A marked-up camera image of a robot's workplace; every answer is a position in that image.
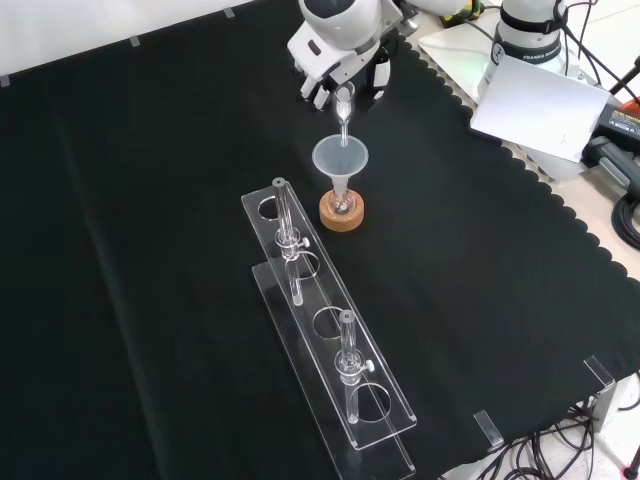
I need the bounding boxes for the clear acrylic funnel stand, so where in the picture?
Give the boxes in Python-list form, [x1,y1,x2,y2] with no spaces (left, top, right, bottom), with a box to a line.
[240,176,419,477]

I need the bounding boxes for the coiled black cable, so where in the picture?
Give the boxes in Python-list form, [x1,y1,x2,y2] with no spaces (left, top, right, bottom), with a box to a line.
[611,193,640,247]

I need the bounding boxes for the yellow black stop button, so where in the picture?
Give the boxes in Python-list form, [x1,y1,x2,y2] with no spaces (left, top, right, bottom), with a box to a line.
[438,0,485,27]

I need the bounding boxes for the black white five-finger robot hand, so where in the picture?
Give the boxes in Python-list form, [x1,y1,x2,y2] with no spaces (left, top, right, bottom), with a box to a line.
[287,24,392,110]

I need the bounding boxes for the black floor cable bundle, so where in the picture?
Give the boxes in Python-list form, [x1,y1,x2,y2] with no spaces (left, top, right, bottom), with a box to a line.
[439,394,640,480]

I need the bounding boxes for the small round-bottom glass flask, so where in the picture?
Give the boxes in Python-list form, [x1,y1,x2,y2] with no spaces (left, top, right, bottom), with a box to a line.
[327,185,359,219]

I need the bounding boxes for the black orange power box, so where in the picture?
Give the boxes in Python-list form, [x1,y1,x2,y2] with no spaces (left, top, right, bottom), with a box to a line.
[592,97,640,151]

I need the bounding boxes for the white paper sheet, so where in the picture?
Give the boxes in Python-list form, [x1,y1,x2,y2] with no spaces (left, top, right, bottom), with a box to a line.
[470,53,612,164]

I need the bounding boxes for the translucent plastic funnel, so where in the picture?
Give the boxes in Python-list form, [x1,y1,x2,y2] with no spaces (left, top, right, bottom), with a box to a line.
[312,133,370,202]

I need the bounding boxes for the black bench cloth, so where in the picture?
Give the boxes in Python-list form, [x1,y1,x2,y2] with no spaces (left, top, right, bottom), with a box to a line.
[0,0,640,480]

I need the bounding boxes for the cork ring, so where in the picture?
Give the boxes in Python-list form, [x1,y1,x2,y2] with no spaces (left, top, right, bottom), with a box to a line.
[318,191,368,234]

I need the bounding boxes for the clear cloth clip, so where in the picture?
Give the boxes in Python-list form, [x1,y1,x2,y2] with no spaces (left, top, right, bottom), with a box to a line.
[582,354,617,402]
[472,409,506,449]

